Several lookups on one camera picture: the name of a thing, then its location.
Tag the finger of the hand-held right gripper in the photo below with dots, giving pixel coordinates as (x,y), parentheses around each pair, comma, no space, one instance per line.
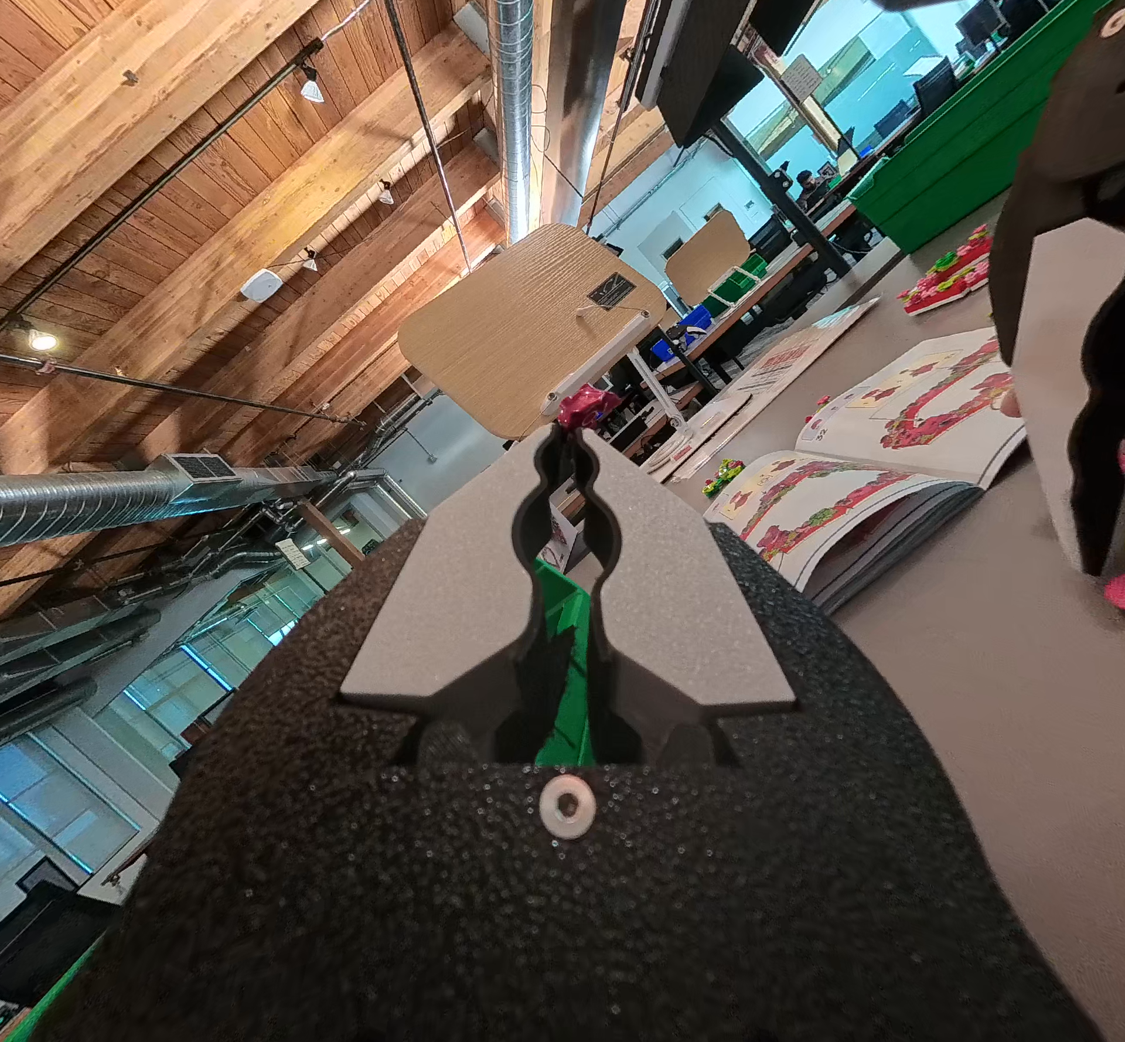
(1050,339)
(1063,136)

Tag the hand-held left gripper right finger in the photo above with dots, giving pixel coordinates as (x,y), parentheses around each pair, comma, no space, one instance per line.
(694,611)

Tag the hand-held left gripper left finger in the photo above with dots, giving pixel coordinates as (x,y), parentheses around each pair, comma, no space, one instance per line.
(439,602)

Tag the dark magenta lego piece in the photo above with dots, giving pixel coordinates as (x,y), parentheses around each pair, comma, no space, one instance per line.
(584,405)

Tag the pink round lego piece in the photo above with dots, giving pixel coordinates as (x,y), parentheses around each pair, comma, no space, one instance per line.
(1117,594)

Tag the pink lego flower assembly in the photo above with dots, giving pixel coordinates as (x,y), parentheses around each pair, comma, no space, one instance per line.
(949,273)

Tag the small green pink lego cluster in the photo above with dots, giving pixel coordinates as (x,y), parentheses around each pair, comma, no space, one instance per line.
(722,478)

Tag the open lego instruction booklet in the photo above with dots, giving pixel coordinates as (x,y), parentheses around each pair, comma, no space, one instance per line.
(879,479)

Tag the flat lego box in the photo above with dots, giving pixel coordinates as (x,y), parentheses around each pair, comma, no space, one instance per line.
(791,356)

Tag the black computer monitor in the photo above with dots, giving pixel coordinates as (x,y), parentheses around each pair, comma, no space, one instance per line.
(980,22)
(936,88)

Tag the large green storage bin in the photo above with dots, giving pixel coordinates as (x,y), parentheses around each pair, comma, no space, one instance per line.
(967,136)

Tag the wooden side table top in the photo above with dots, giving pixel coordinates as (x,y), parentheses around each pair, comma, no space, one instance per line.
(510,330)

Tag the blue storage bin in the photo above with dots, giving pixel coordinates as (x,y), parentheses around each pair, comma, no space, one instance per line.
(699,319)

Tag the small wooden table top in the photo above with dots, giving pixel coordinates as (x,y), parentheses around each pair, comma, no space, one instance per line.
(707,255)

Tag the white ceiling sensor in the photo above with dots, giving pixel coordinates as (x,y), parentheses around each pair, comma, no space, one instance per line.
(261,284)

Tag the round ceiling lamp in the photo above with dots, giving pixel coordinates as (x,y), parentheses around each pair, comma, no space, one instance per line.
(40,340)

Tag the silver duct with vent box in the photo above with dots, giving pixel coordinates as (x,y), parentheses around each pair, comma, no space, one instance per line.
(105,497)

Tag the smooth grey ventilation duct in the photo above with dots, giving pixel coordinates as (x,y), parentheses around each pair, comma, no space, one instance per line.
(584,49)

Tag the ribbed silver ventilation duct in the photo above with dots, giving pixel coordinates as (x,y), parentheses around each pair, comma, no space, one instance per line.
(512,49)

